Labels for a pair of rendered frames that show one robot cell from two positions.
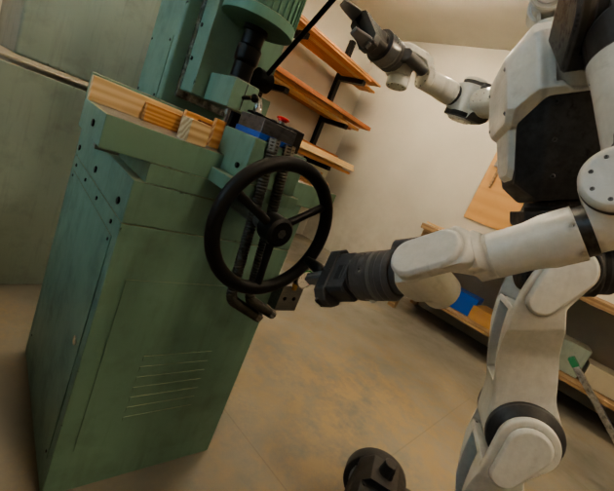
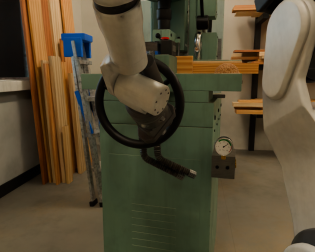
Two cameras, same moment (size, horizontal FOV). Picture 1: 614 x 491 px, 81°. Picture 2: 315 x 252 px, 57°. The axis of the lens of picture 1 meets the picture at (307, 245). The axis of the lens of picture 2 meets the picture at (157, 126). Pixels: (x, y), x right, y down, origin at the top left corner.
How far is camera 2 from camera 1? 80 cm
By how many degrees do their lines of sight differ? 59
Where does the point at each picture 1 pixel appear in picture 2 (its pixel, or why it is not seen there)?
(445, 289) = (136, 94)
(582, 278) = (290, 31)
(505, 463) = not seen: outside the picture
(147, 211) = (108, 114)
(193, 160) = not seen: hidden behind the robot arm
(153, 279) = (122, 153)
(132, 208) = not seen: hidden behind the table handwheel
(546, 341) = (302, 131)
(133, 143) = (93, 83)
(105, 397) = (119, 227)
